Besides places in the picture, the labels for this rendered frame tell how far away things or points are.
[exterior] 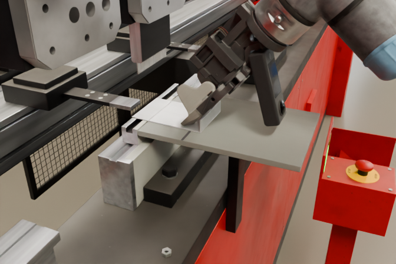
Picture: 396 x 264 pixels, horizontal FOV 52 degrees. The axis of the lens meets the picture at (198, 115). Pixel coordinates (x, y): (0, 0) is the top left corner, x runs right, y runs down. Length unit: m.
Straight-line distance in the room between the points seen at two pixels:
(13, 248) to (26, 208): 1.68
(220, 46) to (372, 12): 0.20
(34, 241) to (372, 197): 0.70
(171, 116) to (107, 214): 0.19
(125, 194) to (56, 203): 1.53
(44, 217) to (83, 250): 1.49
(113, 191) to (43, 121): 0.25
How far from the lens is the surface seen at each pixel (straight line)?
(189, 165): 0.75
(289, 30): 0.56
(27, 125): 0.85
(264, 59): 0.59
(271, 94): 0.60
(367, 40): 0.54
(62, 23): 0.45
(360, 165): 0.99
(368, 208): 1.00
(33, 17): 0.42
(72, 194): 2.24
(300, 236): 1.97
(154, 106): 0.74
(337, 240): 1.16
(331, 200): 1.00
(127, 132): 0.69
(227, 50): 0.60
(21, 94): 0.84
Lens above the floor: 1.33
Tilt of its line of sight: 27 degrees down
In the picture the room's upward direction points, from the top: straight up
